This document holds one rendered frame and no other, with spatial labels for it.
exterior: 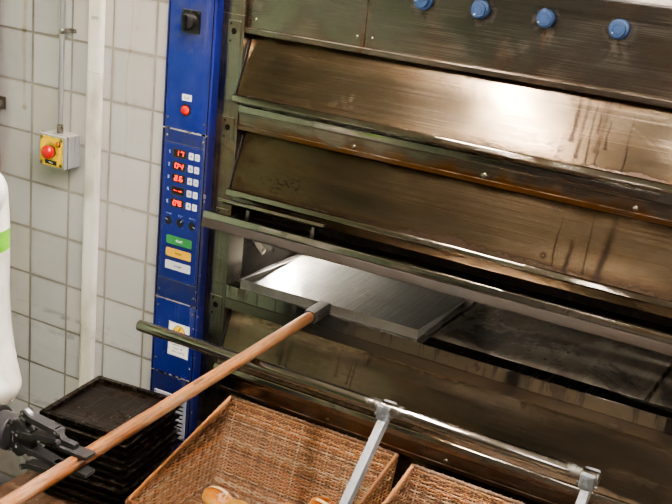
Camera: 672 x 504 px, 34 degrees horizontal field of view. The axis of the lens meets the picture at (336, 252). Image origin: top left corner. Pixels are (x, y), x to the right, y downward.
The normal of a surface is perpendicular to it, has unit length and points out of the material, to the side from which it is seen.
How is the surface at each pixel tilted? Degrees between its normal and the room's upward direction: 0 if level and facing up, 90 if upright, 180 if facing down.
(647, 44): 89
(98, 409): 0
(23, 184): 90
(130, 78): 90
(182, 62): 90
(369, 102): 70
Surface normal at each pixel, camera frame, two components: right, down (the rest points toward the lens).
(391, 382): -0.43, -0.11
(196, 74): -0.49, 0.23
